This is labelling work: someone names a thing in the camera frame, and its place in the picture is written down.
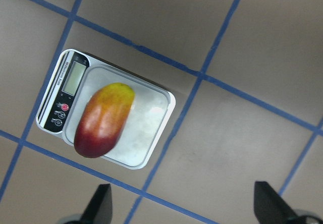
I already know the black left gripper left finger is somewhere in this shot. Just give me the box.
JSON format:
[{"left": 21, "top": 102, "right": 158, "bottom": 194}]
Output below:
[{"left": 80, "top": 184, "right": 113, "bottom": 224}]

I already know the silver digital kitchen scale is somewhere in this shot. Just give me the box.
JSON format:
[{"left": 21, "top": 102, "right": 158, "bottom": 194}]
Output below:
[{"left": 36, "top": 49, "right": 176, "bottom": 170}]

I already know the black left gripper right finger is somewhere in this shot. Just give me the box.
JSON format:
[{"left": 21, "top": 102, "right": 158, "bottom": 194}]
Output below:
[{"left": 253, "top": 181, "right": 306, "bottom": 224}]

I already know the red yellow mango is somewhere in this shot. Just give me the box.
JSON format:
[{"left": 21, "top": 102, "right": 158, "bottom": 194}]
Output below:
[{"left": 74, "top": 83, "right": 135, "bottom": 158}]

